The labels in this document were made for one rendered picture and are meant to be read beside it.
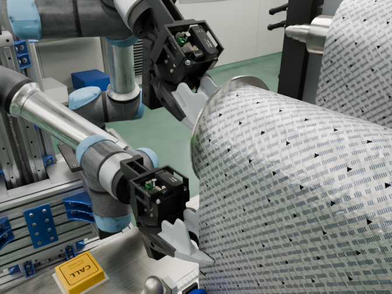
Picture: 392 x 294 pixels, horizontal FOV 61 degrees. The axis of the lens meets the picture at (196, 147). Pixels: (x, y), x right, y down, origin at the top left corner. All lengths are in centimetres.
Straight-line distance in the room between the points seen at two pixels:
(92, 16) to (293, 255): 48
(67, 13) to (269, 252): 48
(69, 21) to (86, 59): 360
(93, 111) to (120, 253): 62
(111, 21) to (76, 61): 356
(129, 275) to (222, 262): 31
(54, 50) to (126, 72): 296
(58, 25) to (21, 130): 76
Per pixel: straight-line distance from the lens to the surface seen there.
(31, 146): 135
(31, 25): 64
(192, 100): 44
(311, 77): 72
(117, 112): 124
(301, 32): 63
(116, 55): 111
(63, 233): 145
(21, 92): 86
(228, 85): 39
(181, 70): 45
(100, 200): 67
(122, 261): 75
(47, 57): 406
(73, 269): 72
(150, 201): 47
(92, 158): 63
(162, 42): 45
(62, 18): 63
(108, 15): 62
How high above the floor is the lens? 144
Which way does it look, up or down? 28 degrees down
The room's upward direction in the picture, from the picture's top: straight up
